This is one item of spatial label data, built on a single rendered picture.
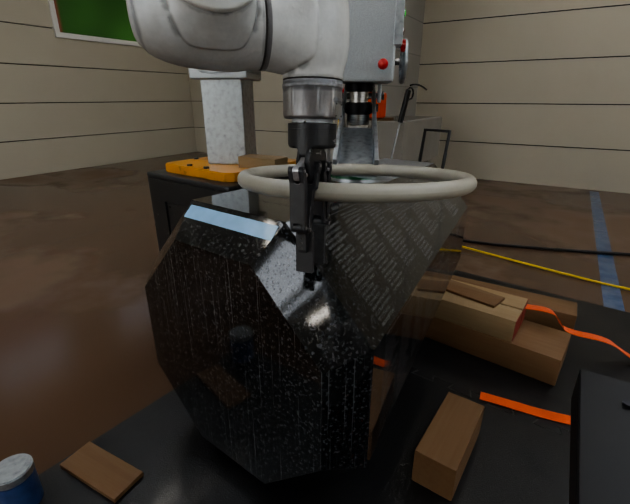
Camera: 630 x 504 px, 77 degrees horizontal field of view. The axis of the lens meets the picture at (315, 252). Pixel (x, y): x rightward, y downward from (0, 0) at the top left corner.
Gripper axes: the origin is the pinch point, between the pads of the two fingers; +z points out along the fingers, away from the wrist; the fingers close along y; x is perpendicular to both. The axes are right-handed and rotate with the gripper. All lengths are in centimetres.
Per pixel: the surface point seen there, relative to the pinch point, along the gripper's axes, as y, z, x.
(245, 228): 18.0, 2.8, 23.5
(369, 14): 73, -53, 11
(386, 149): 334, -3, 54
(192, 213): 23.6, 1.9, 42.5
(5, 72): 329, -89, 574
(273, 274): 12.2, 10.7, 13.4
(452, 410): 57, 67, -27
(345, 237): 31.7, 6.1, 3.3
